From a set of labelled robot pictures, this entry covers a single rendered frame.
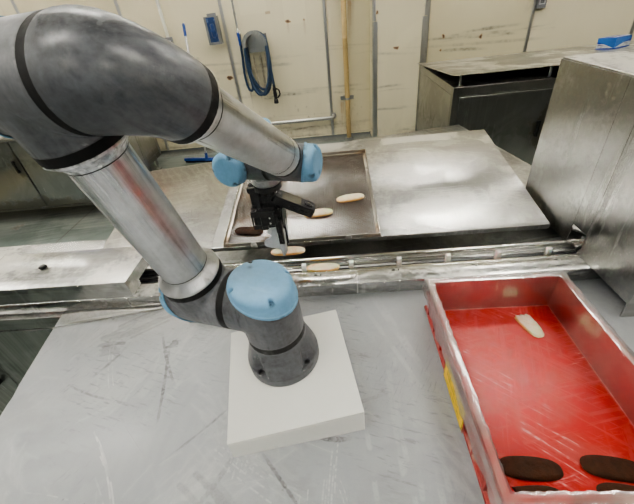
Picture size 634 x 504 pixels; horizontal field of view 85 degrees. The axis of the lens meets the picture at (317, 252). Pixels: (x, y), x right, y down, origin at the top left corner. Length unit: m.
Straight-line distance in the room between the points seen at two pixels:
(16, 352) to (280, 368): 1.05
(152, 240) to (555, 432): 0.77
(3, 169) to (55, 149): 3.69
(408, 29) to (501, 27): 1.10
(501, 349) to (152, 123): 0.80
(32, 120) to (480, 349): 0.86
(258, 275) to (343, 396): 0.28
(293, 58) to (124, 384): 4.05
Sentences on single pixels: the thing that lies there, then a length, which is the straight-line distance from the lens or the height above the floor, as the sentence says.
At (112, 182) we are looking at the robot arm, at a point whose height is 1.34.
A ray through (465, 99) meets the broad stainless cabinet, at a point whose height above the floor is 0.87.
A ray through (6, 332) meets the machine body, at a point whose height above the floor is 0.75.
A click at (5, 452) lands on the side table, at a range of 1.03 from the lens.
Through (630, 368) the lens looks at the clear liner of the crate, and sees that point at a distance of 0.86.
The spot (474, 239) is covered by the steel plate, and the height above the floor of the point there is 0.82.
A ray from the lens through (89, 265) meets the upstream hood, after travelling 1.25.
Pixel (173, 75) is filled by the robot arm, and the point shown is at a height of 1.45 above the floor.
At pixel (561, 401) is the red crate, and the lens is 0.87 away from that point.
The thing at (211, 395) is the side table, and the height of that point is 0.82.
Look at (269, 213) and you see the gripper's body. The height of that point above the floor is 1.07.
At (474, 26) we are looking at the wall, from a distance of 4.80.
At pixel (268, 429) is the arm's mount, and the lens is 0.72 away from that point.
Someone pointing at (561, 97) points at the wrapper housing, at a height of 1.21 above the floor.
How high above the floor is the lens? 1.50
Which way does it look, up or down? 36 degrees down
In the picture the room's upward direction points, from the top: 7 degrees counter-clockwise
